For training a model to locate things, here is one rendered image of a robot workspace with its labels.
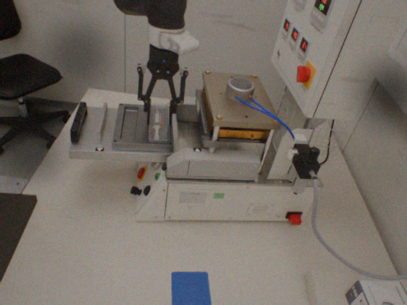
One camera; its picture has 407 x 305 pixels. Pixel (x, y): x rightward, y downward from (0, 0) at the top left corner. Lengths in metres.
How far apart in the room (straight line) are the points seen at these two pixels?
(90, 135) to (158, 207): 0.28
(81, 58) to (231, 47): 1.07
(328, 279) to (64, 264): 0.70
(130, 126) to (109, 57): 1.56
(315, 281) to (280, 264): 0.11
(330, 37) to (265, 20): 1.56
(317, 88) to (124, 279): 0.67
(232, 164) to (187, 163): 0.12
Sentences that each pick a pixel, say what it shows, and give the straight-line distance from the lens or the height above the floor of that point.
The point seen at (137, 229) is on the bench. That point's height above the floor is 0.75.
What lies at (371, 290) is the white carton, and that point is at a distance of 0.94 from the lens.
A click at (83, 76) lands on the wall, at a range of 2.65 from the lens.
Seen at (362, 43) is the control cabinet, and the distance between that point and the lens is 0.80.
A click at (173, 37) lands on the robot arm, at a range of 0.80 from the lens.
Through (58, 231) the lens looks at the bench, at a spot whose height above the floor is 0.75.
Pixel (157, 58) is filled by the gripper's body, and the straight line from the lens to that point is 0.84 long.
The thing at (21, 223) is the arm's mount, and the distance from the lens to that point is 1.02.
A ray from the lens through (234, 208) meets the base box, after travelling 1.00.
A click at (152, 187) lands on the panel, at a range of 0.97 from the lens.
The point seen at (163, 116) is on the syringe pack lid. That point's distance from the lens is 0.99.
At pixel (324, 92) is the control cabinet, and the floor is 1.22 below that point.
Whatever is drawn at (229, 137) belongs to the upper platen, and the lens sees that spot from 0.90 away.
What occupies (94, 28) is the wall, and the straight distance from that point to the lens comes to 2.47.
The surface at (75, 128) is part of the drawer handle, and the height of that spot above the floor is 1.01.
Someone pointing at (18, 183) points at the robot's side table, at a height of 0.75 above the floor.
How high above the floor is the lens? 1.55
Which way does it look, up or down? 38 degrees down
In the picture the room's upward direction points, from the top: 10 degrees clockwise
